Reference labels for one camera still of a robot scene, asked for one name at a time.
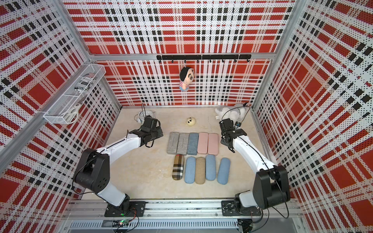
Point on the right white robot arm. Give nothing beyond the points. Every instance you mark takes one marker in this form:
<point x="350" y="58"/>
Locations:
<point x="271" y="186"/>

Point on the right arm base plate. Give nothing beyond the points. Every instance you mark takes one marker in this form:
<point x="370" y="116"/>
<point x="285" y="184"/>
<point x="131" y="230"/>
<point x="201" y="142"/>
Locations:
<point x="233" y="208"/>

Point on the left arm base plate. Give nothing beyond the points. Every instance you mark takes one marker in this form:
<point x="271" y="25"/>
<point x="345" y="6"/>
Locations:
<point x="128" y="209"/>

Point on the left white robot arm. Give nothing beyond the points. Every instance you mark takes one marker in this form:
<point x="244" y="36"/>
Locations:
<point x="93" y="169"/>

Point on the small pink glasses case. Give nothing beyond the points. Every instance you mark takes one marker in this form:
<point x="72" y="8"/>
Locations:
<point x="213" y="144"/>

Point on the blue case with white sunglasses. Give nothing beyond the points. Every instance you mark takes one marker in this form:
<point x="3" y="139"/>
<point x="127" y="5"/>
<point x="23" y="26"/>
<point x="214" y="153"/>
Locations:
<point x="190" y="170"/>

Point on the white plush toy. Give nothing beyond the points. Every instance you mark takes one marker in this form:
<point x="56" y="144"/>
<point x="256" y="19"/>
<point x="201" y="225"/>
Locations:
<point x="234" y="113"/>

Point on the white alarm clock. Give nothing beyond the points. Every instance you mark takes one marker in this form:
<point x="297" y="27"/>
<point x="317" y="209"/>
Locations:
<point x="140" y="117"/>

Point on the teal grey case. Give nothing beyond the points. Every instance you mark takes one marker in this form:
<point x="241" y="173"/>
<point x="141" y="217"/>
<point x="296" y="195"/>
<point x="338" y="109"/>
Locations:
<point x="192" y="144"/>

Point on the beige case with dark glasses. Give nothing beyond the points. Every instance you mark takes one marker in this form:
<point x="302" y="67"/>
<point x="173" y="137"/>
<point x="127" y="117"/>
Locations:
<point x="178" y="167"/>

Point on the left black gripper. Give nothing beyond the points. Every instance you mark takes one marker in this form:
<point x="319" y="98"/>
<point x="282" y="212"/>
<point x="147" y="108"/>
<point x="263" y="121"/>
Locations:
<point x="161" y="134"/>

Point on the clear wall shelf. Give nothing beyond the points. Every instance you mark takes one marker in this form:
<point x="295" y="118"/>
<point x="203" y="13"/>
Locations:
<point x="54" y="115"/>

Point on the white scissors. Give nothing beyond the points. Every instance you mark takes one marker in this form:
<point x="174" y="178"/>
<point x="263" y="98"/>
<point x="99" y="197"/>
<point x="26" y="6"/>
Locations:
<point x="72" y="115"/>

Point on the grey marble teal-lined case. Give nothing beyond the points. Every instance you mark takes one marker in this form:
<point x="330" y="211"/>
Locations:
<point x="173" y="143"/>

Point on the small circuit board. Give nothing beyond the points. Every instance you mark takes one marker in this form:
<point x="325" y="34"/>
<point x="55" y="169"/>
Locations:
<point x="115" y="223"/>

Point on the blue case with pink glasses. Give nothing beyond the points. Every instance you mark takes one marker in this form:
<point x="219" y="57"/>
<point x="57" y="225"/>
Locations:
<point x="210" y="167"/>

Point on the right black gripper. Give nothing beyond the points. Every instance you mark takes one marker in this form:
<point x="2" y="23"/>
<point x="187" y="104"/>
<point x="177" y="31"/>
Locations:
<point x="222" y="141"/>

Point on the cartoon boy doll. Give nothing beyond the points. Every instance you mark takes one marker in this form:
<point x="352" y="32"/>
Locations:
<point x="186" y="78"/>

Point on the yellow panda squishy ball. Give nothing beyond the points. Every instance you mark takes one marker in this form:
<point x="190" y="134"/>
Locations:
<point x="191" y="121"/>

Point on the black hook rail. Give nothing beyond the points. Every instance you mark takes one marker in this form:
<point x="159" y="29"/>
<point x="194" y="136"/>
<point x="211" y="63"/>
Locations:
<point x="208" y="57"/>

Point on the teal-lined glasses case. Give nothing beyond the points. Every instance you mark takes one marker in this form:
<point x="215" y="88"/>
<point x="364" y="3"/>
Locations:
<point x="183" y="143"/>

